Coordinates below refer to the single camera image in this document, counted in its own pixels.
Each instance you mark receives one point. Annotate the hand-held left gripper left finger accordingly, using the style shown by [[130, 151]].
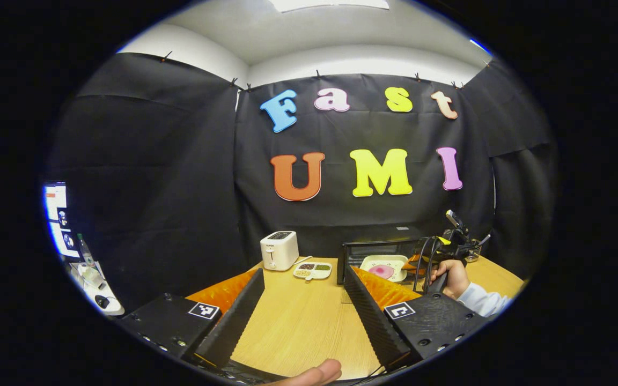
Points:
[[239, 321]]

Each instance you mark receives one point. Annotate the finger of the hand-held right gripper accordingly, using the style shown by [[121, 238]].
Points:
[[413, 262]]

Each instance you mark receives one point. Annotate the pink food slice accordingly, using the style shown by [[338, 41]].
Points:
[[381, 272]]

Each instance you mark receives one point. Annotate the white toaster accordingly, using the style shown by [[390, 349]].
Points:
[[278, 251]]

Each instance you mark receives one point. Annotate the black computer mouse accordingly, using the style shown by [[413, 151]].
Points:
[[102, 302]]

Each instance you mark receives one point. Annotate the large ceiling light panel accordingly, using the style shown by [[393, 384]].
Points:
[[330, 4]]

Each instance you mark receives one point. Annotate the white food plate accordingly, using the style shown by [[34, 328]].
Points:
[[389, 261]]

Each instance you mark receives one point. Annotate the black backdrop cloth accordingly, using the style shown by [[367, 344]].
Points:
[[180, 177]]

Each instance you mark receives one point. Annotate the clear plastic water bottle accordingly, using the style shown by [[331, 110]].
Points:
[[86, 254]]

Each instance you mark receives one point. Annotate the white side desk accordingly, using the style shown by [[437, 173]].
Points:
[[92, 284]]

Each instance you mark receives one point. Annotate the white divided dish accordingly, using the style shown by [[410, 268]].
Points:
[[313, 269]]

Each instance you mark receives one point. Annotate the computer monitor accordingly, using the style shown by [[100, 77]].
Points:
[[58, 225]]

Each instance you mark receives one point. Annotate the black electric oven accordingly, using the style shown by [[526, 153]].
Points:
[[352, 249]]

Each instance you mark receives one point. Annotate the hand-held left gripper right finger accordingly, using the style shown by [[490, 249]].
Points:
[[373, 321]]

